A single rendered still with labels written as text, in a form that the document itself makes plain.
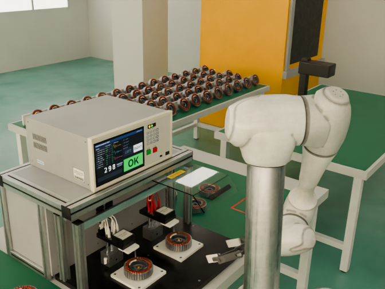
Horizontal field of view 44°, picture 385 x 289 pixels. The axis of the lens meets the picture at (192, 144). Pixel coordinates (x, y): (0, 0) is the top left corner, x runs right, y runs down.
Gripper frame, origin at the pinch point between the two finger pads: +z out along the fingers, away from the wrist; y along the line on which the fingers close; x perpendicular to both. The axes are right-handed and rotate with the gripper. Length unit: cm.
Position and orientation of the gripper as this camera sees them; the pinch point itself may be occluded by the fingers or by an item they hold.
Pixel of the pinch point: (219, 250)
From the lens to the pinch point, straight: 192.2
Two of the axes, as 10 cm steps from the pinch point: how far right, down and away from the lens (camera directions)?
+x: -3.8, -9.3, -0.3
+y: 6.1, -2.7, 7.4
